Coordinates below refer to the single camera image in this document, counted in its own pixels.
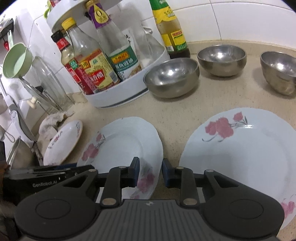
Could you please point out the white plate pink flowers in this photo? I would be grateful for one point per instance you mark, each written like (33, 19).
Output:
(117, 143)

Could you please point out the yellow green oyster sauce bottle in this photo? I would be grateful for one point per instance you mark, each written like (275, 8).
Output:
(170, 29)

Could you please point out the white round condiment rack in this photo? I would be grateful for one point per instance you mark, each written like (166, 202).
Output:
(127, 22)

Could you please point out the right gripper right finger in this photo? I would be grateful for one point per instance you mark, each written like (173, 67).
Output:
(185, 180)

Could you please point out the clear spray bottle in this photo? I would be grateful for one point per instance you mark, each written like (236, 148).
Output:
(148, 49)

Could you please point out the red soy sauce bottle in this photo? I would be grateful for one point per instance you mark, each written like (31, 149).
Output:
(71, 64)

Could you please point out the grey dish cloth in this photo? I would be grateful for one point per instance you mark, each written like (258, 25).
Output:
(49, 126)

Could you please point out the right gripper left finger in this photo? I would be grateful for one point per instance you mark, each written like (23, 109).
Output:
(115, 180)

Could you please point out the white plate small flowers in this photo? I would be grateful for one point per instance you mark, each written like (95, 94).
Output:
(63, 143)

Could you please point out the glass pot lid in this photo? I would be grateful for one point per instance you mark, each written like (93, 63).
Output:
(48, 91)

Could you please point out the steel bowl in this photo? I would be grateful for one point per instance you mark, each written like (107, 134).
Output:
(222, 60)
(173, 78)
(279, 71)

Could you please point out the light green plastic funnel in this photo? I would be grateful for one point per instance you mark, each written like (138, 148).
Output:
(17, 61)

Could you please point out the yellow label vinegar bottle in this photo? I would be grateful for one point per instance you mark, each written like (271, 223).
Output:
(90, 57)

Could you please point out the green label fish sauce bottle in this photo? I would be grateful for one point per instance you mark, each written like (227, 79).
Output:
(113, 42)

